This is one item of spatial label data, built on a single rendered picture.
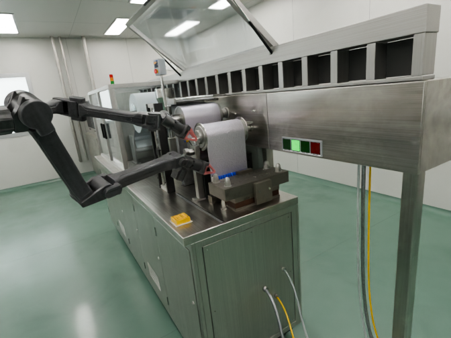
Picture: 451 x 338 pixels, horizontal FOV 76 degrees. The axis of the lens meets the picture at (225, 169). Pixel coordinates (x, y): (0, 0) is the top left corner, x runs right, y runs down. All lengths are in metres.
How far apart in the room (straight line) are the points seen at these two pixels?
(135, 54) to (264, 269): 6.24
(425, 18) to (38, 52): 6.51
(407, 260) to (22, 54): 6.68
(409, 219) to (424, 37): 0.69
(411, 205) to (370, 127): 0.37
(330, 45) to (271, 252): 1.00
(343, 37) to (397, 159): 0.48
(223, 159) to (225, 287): 0.63
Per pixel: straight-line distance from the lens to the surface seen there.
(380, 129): 1.16
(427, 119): 1.12
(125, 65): 7.10
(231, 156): 1.55
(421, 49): 1.10
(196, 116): 1.70
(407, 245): 1.44
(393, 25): 1.15
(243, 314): 1.63
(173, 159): 1.31
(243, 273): 1.49
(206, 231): 1.27
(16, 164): 6.95
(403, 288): 1.55
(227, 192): 1.34
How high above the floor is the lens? 1.46
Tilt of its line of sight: 15 degrees down
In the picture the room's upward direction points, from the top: 6 degrees counter-clockwise
